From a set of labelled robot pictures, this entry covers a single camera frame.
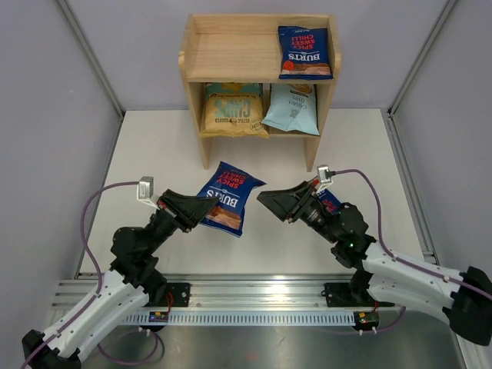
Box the blue Burts chips bag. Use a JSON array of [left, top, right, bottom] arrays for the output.
[[317, 188, 342, 214], [278, 26, 333, 81], [198, 161, 266, 238]]

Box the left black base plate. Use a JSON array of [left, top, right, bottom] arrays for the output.
[[150, 282, 191, 308]]

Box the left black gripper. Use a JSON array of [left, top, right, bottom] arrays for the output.
[[145, 189, 219, 255]]

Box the left aluminium frame post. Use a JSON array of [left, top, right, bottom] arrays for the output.
[[53, 0, 125, 122]]

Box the aluminium frame post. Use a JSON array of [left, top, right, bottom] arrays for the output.
[[387, 0, 458, 118], [53, 0, 125, 122]]

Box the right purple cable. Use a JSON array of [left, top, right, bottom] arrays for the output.
[[330, 168, 492, 335]]

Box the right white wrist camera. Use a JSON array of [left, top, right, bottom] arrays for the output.
[[312, 165, 337, 192]]

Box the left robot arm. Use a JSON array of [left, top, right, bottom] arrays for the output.
[[22, 177, 219, 368]]

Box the right aluminium frame post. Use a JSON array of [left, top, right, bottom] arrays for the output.
[[387, 0, 458, 118]]

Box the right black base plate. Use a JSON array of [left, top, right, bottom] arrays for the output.
[[321, 282, 395, 308]]

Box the light blue cassava chips bag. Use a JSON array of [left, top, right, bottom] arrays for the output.
[[262, 84, 319, 136]]

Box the purple cable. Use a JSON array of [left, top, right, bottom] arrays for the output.
[[330, 168, 492, 335], [15, 181, 166, 369]]

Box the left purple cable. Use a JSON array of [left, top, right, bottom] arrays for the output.
[[15, 181, 166, 369]]

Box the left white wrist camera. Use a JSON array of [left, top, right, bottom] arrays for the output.
[[136, 176, 158, 209]]

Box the wooden two-tier shelf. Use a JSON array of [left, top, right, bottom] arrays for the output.
[[178, 13, 341, 168]]

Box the large yellow kettle chips bag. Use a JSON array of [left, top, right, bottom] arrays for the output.
[[200, 82, 269, 138]]

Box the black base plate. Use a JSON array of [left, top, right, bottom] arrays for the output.
[[150, 282, 191, 308], [321, 282, 395, 308]]

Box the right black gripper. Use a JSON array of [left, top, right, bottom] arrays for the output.
[[258, 181, 340, 244]]

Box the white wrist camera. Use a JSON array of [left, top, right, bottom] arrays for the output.
[[312, 165, 337, 192], [136, 176, 158, 209]]

